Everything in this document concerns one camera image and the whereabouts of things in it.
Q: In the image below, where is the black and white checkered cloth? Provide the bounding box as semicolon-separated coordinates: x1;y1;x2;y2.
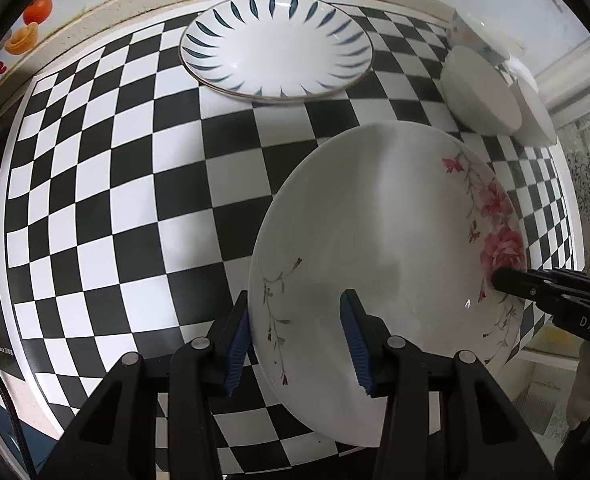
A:
2;0;576;461

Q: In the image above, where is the white bowl with teal pattern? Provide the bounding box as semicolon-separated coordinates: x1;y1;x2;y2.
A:
447;8;522;67

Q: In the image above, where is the white plate with blue leaves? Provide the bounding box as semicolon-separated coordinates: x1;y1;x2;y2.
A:
178;0;375;102

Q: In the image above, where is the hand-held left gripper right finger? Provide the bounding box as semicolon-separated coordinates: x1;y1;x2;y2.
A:
339;289;556;480

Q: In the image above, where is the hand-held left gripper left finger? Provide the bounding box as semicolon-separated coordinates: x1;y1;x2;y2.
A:
40;291;251;480

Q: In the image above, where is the black cable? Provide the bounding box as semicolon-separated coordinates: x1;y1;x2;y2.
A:
0;330;33;480

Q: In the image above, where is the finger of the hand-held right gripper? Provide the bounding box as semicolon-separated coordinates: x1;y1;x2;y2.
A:
491;267;590;311

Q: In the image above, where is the plain white bowl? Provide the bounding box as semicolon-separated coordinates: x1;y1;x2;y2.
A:
512;74;558;148
440;45;524;136

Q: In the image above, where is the wall sticker with orange fruits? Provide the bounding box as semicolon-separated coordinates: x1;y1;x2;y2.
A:
0;0;56;111

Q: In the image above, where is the person's right hand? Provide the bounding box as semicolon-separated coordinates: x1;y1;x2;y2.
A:
566;342;590;431

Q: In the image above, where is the white plate with pink flowers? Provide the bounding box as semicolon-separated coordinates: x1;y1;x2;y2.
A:
248;121;532;448

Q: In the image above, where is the white moulded frame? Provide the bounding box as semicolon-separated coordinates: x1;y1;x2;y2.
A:
534;37;590;128

